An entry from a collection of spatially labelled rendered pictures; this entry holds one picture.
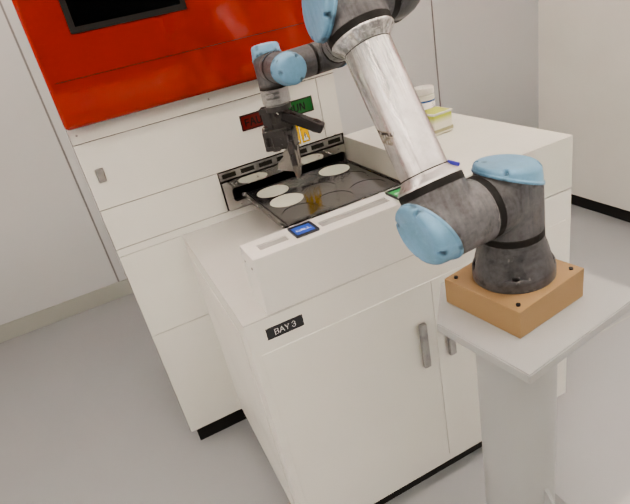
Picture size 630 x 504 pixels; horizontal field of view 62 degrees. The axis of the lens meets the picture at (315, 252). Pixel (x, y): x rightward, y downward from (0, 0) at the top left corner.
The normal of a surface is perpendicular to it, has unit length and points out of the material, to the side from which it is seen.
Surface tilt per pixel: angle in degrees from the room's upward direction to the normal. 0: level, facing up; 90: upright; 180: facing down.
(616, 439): 0
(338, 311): 90
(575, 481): 0
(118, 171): 90
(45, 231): 90
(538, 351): 0
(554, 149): 90
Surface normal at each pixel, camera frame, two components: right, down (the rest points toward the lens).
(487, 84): 0.42, 0.34
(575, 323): -0.19, -0.87
